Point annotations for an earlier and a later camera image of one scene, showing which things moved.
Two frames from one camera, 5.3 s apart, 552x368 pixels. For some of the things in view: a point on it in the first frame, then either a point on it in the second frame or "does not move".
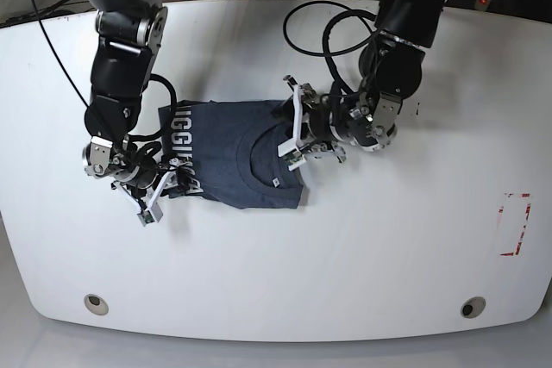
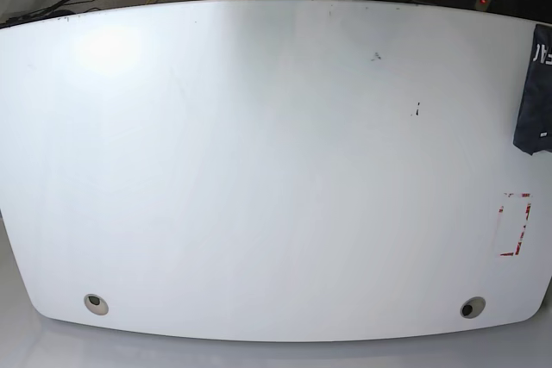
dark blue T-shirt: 229,151 -> 534,129
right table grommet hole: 473,307 does not move
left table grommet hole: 96,304 does not move
